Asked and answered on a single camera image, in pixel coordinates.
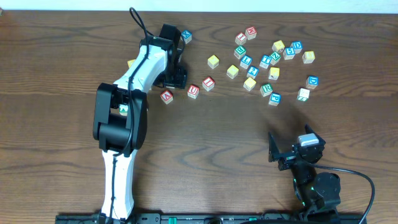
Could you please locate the yellow O block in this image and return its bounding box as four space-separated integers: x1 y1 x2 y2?
208 55 220 69

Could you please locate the yellow far block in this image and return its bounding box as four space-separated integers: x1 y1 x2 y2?
272 40 285 53

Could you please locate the blue P block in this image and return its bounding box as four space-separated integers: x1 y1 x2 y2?
269 93 281 106

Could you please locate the blue X block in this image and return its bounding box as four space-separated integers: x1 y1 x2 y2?
181 30 192 44

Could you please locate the yellow hammer block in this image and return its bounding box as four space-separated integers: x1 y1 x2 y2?
269 67 280 80

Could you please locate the yellow S block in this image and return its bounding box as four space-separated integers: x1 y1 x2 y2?
243 77 256 91

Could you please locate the green B block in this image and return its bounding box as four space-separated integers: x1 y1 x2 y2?
234 45 246 59

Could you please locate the blue D block right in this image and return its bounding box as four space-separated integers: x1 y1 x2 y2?
305 75 319 90

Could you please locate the green J block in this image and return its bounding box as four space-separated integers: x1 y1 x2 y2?
119 105 129 116

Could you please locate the red U block right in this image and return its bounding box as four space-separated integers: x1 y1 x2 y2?
187 85 200 99

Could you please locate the green 7 block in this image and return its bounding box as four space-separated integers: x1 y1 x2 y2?
297 88 310 101

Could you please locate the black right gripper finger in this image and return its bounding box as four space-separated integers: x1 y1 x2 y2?
268 132 279 162
305 124 318 137

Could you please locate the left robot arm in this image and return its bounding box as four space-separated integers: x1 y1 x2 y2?
93 35 187 223

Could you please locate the blue 2 block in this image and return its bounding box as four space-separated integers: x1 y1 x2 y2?
246 66 259 79

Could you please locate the blue T block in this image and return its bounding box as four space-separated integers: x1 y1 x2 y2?
259 55 271 69

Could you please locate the yellow pineapple block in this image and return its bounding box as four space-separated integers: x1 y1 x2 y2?
226 65 239 79

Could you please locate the red M block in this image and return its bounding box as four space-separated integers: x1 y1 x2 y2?
245 26 257 40

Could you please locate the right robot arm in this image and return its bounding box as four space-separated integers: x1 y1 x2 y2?
268 125 341 222

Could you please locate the blue d block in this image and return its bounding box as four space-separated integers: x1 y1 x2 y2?
290 41 303 54
305 75 319 90

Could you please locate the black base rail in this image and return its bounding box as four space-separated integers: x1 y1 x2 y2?
55 210 362 224

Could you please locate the yellow 8 block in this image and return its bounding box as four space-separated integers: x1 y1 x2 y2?
302 51 315 64

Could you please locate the yellow acorn block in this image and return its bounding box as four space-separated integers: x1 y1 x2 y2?
127 59 136 67

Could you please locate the green R block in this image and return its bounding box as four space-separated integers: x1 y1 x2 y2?
260 83 273 97

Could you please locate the red A block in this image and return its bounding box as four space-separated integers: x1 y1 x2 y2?
160 90 174 105

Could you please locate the blue L block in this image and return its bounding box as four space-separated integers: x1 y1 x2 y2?
240 55 252 69

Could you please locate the red i block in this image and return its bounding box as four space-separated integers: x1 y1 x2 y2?
235 32 248 45
202 77 215 91

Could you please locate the blue 5 block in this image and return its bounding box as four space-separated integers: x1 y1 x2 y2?
283 47 295 60

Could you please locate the green Z block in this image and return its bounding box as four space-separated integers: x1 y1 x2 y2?
270 52 281 65

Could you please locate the blue D block far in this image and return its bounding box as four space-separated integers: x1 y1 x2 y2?
290 41 303 54

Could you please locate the red I block far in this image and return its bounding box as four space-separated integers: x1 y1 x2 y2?
235 32 248 45

